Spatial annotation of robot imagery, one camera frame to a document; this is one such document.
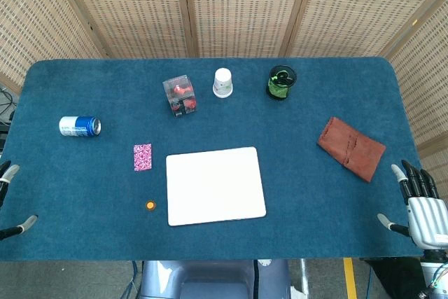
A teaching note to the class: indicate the brown leather pouch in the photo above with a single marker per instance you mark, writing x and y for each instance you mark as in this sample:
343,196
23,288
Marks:
351,148

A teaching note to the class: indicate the teal cloth-covered table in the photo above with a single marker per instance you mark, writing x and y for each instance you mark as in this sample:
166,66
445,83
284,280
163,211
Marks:
297,208

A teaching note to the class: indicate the white paper cup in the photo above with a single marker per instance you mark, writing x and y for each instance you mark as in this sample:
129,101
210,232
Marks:
223,83

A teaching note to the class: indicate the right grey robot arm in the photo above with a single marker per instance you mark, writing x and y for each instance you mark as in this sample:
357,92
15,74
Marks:
432,272

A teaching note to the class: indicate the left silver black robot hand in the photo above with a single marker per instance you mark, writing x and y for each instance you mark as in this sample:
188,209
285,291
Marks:
7,173

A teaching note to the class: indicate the small orange round token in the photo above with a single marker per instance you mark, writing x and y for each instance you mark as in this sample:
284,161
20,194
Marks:
150,205

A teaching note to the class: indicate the clear box with red items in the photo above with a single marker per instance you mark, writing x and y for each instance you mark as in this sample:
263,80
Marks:
180,96

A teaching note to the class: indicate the woven bamboo folding screen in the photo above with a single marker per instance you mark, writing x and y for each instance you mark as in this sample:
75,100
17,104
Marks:
238,8

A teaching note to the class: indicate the blue silver drink can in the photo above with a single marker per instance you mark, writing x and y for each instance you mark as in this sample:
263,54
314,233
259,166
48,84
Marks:
78,126

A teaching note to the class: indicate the grey blue robot torso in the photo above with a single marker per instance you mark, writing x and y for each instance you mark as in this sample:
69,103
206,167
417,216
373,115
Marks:
210,281

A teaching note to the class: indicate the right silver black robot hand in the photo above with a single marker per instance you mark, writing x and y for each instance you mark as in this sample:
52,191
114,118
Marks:
427,218

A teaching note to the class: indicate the white rectangular board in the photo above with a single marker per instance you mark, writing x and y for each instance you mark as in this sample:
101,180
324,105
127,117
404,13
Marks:
215,185

